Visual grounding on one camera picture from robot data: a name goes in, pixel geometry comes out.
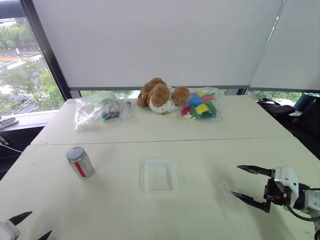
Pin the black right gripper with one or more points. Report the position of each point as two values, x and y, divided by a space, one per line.
270 191

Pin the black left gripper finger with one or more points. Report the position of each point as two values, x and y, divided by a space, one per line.
19 218
46 236

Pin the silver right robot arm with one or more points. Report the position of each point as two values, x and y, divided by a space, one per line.
311 200

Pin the silver can with red stripe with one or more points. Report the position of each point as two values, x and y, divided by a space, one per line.
83 168

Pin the clear plastic tray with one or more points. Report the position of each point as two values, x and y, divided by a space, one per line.
160 176

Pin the black bag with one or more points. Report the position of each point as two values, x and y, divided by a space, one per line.
300 122

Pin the bag of coloured plastic pieces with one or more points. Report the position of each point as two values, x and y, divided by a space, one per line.
200 107

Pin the grey object on windowsill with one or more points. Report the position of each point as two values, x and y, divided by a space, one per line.
7 122

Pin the teal cylindrical object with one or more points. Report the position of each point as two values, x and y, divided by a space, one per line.
305 100

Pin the clear plastic bag with items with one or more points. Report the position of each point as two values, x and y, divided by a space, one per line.
92 110

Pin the brown and white plush dog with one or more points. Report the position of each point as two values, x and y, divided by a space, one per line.
160 96

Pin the narrow white roller blind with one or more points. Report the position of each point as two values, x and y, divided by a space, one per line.
292 55

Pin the clear plastic syringe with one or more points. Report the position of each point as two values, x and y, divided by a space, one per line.
125 110

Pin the wide white roller blind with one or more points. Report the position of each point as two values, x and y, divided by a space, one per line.
160 42

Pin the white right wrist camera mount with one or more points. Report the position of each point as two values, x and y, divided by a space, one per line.
287 178

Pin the black window frame post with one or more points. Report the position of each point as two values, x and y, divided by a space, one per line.
47 55

